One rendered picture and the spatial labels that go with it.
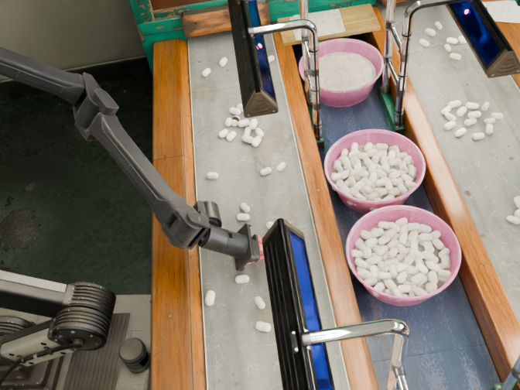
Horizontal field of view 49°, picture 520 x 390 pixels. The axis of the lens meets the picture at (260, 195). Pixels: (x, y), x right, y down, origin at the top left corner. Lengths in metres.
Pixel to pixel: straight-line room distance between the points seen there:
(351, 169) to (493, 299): 0.51
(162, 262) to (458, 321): 0.72
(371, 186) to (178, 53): 0.85
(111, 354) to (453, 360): 0.91
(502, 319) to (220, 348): 0.61
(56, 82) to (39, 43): 1.78
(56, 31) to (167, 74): 1.30
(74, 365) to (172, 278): 0.45
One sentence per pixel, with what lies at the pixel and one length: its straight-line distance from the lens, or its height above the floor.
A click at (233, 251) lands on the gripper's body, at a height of 0.84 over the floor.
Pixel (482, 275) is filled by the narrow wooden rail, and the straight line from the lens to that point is 1.41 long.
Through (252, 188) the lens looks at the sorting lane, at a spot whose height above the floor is 0.74.
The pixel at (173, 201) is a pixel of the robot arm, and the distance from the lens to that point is 1.30.
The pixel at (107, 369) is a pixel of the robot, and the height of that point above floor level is 0.48.
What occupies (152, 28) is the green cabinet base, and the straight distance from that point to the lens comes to 2.11.
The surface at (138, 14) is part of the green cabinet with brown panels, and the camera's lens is 2.09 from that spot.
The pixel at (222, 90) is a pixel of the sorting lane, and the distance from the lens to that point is 1.89.
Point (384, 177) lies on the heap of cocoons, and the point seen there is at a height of 0.73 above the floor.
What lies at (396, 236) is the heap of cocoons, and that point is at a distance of 1.48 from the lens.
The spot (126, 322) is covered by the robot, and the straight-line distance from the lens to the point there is 1.75.
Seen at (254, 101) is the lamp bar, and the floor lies 1.09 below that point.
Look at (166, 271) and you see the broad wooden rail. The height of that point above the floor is 0.76.
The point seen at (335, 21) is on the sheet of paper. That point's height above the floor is 0.78.
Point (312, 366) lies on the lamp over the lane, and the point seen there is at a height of 1.10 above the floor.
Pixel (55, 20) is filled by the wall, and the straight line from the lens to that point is 3.15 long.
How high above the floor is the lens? 1.94
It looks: 50 degrees down
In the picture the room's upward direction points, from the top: 10 degrees counter-clockwise
